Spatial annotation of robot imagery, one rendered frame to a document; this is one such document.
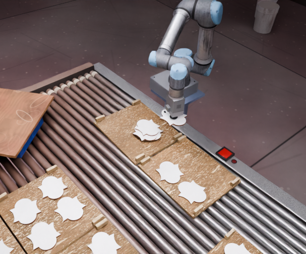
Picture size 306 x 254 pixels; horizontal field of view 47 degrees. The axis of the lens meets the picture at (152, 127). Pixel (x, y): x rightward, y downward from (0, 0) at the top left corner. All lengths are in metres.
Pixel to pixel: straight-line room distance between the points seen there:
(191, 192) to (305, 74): 3.22
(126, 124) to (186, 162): 0.44
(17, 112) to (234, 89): 2.66
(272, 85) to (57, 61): 2.57
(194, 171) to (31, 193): 0.82
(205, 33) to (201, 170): 0.77
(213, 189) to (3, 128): 1.14
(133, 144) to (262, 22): 3.75
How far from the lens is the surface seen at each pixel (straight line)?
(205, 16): 1.99
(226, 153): 2.00
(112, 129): 2.07
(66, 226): 1.67
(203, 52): 2.18
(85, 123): 2.14
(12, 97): 2.23
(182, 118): 1.86
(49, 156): 1.98
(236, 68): 4.51
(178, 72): 1.66
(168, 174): 1.83
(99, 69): 2.61
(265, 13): 5.33
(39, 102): 2.15
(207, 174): 1.87
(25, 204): 1.77
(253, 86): 4.25
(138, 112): 2.18
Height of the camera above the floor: 2.33
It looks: 42 degrees down
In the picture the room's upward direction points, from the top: 3 degrees clockwise
